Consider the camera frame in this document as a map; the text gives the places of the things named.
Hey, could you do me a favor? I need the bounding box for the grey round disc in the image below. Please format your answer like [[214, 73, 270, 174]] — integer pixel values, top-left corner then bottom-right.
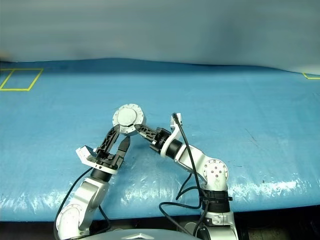
[[183, 221, 201, 235]]

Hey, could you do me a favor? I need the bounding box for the silver round motor housing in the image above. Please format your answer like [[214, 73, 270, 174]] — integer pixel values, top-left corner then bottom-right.
[[111, 103, 147, 137]]

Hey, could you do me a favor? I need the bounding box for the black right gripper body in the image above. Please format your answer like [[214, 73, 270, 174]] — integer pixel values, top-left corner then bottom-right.
[[149, 127, 172, 154]]

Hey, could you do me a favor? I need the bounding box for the blue table cover sheet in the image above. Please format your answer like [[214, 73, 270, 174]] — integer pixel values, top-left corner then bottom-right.
[[0, 57, 320, 222]]

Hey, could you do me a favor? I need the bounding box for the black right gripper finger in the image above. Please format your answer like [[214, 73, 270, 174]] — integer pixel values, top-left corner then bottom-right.
[[134, 123, 159, 144]]

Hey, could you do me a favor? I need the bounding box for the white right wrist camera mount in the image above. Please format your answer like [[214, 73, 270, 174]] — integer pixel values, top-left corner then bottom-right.
[[159, 112, 186, 158]]

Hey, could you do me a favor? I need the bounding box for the large yellow tape square outline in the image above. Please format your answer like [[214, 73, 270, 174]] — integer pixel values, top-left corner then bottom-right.
[[0, 67, 45, 92]]

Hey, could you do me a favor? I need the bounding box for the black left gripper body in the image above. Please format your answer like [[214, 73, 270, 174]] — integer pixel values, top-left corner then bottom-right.
[[93, 149, 125, 174]]

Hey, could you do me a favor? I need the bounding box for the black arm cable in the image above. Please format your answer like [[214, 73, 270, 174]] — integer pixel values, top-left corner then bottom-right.
[[158, 112, 210, 237], [52, 166, 112, 240]]

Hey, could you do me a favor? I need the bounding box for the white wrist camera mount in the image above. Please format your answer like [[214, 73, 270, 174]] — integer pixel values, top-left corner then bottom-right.
[[75, 144, 118, 175], [159, 112, 186, 158]]

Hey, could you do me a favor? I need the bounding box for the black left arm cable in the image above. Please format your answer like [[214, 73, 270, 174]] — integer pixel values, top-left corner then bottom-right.
[[52, 166, 112, 240]]

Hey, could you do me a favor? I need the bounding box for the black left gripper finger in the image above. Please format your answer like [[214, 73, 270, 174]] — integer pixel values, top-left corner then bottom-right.
[[117, 137, 132, 160], [96, 125, 122, 154]]

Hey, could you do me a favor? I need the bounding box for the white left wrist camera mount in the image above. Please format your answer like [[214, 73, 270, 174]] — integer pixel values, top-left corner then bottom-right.
[[75, 144, 118, 175]]

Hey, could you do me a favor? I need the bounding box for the silver robot torso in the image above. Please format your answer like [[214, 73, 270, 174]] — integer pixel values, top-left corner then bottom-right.
[[92, 227, 201, 240]]

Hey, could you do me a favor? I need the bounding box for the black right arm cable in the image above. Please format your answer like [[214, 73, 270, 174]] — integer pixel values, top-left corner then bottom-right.
[[158, 112, 210, 237]]

